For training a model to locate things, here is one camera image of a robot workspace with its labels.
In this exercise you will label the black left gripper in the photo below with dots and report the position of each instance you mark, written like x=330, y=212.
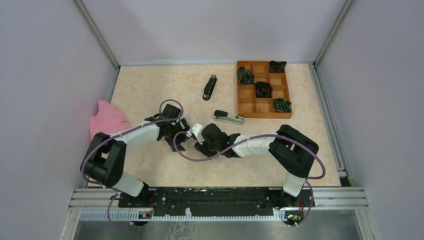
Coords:
x=184, y=123

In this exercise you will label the pink cloth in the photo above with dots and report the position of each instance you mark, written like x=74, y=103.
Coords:
x=109, y=119

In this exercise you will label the dark rolled sock back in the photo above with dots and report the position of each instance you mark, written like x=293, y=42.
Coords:
x=277, y=66

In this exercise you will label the black stapler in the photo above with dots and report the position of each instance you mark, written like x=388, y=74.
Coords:
x=209, y=88

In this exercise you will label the red white staple box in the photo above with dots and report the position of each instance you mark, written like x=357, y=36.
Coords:
x=194, y=144

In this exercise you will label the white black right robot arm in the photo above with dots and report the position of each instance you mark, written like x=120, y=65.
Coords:
x=293, y=150

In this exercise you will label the green camouflage rolled sock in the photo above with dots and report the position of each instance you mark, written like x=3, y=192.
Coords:
x=244, y=76

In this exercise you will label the grey silver stapler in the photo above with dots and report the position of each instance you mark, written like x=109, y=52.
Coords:
x=225, y=117

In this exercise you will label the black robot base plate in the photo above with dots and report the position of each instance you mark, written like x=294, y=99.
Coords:
x=221, y=204

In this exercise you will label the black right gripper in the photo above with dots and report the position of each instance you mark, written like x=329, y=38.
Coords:
x=202, y=148

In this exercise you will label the blue green rolled sock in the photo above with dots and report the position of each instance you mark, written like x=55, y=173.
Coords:
x=282, y=105

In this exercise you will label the wooden compartment tray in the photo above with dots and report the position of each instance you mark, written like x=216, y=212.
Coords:
x=248, y=106

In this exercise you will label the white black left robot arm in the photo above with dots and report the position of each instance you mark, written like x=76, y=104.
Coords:
x=105, y=158

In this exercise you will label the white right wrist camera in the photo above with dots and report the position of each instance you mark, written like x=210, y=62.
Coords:
x=195, y=132

